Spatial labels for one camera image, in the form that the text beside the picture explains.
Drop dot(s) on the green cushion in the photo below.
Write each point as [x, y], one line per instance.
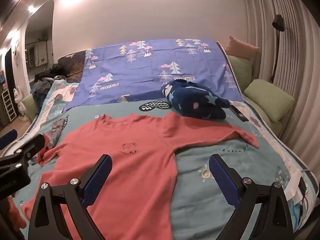
[28, 105]

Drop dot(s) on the pile of dark clothes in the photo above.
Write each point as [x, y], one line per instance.
[45, 82]

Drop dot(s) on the teal printed bed blanket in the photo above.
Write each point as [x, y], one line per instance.
[195, 192]

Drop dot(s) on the small black device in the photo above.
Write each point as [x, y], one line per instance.
[303, 186]

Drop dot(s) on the white slatted rack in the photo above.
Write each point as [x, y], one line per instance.
[7, 105]

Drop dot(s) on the dark blue star-print blanket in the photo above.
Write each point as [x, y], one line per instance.
[197, 100]

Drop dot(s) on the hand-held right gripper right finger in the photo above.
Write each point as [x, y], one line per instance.
[223, 180]

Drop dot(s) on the purple tree-print sheet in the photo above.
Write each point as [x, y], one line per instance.
[150, 65]

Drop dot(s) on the white rabbit figure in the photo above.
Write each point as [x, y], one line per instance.
[18, 98]

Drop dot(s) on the black floor lamp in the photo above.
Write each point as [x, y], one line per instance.
[278, 23]

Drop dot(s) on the beige pleated curtain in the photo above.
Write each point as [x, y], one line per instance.
[295, 55]

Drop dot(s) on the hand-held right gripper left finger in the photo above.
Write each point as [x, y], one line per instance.
[98, 180]

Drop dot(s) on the grey pink patterned garment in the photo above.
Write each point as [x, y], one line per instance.
[56, 131]

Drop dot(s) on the white paper sheet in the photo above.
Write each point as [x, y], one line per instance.
[293, 186]

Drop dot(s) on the green pillow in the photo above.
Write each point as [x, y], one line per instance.
[240, 71]
[270, 100]

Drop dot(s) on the black remote control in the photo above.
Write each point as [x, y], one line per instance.
[238, 113]

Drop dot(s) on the coral long-sleeve shirt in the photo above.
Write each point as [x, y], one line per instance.
[140, 180]

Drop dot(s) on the pink pillow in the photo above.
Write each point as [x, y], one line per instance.
[241, 47]

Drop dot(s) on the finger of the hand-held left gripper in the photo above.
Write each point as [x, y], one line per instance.
[31, 145]
[7, 138]

